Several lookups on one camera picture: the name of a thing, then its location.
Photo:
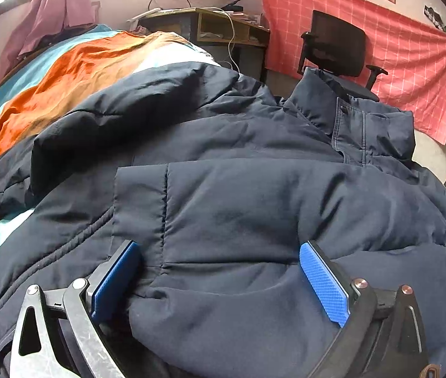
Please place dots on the navy puffer jacket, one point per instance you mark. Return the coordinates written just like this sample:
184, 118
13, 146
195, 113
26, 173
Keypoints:
238, 189

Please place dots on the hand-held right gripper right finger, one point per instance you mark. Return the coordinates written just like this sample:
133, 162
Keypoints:
325, 283

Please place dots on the black office chair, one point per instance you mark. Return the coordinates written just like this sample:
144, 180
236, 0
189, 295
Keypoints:
337, 43

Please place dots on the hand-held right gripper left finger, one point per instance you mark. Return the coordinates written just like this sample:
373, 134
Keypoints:
114, 279

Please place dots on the black wall picture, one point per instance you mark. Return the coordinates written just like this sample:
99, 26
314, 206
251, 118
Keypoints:
437, 17

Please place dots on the wooden desk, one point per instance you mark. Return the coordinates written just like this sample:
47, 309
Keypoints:
215, 27

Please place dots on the black object on desk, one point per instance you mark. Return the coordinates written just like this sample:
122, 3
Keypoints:
231, 6

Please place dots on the striped bed blanket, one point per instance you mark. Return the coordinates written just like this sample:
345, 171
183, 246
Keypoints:
69, 75

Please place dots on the red checked wall cloth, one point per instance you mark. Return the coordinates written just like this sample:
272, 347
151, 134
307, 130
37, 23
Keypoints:
412, 59

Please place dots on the pink hanging cloth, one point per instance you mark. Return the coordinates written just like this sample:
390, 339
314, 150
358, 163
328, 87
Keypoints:
57, 4

